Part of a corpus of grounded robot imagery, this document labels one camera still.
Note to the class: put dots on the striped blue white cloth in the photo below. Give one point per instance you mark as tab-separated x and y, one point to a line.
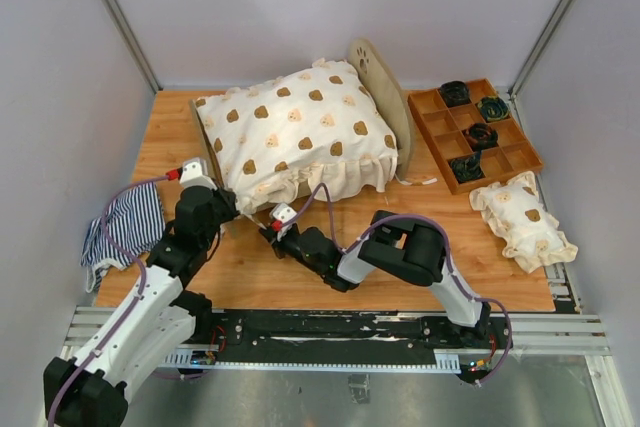
129	226

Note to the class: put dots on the dark green rolled sock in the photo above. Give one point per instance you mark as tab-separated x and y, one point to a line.
467	169

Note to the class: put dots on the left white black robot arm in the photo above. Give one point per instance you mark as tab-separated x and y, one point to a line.
96	385

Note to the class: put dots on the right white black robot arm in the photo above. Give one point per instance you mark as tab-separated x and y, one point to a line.
409	247

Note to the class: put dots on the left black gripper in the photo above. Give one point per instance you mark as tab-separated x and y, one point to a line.
227	198

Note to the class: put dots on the black orange rolled sock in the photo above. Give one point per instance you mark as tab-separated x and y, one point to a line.
481	136

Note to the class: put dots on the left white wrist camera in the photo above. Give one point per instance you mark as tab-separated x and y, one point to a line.
195	174

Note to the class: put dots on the aluminium frame post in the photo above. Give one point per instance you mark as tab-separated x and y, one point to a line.
132	44
553	23

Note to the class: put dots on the left aluminium frame post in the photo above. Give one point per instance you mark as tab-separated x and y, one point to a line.
132	44

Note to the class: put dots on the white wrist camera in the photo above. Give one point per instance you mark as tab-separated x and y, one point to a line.
282	216
195	174

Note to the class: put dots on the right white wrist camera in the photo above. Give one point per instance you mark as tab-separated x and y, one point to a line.
282	216

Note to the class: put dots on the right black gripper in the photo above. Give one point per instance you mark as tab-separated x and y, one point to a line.
271	236

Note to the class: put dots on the black rolled sock back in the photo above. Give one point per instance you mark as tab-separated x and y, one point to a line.
455	93

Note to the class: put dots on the bear print bed cushion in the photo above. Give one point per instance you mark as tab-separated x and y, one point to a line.
295	132

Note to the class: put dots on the white slotted cable duct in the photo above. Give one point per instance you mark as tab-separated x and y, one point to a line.
334	357

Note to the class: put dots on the green black rolled sock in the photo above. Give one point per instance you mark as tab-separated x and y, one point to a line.
493	109

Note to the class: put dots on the small bear print pillow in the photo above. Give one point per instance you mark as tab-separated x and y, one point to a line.
515	213

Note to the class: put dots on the wooden pet bed frame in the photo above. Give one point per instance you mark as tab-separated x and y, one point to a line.
385	97

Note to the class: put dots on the orange wooden compartment tray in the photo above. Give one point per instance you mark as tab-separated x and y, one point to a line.
441	128

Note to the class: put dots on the right aluminium frame post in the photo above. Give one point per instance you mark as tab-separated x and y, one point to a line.
553	23

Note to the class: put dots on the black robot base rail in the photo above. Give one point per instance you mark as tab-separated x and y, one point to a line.
245	327

